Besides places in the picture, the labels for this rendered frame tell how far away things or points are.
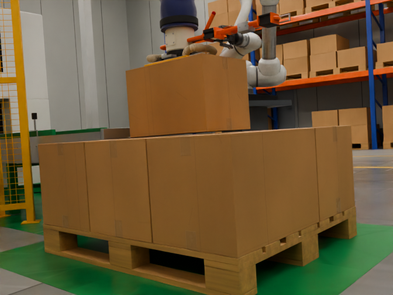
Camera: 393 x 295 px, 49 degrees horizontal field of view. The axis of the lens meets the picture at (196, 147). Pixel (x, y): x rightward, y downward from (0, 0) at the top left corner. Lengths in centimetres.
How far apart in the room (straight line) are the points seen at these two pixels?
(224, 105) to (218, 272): 110
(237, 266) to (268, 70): 199
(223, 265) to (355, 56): 848
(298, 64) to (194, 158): 875
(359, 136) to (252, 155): 818
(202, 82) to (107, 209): 81
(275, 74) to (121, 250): 186
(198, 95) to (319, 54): 785
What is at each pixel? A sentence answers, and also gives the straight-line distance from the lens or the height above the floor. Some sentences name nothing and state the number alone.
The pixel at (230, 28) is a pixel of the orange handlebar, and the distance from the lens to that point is 233.
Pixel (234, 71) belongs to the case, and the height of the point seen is 88.
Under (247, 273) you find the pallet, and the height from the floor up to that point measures 8.
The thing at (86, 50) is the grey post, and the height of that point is 175.
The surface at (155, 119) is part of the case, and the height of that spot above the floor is 64.
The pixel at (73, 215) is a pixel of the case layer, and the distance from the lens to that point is 207.
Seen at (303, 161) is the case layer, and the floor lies 41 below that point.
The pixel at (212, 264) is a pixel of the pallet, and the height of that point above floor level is 11.
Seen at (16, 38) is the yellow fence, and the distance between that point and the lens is 326.
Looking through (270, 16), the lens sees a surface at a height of 109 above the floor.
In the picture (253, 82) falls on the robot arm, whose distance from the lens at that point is 320.
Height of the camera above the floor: 55
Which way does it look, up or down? 2 degrees down
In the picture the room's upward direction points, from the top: 3 degrees counter-clockwise
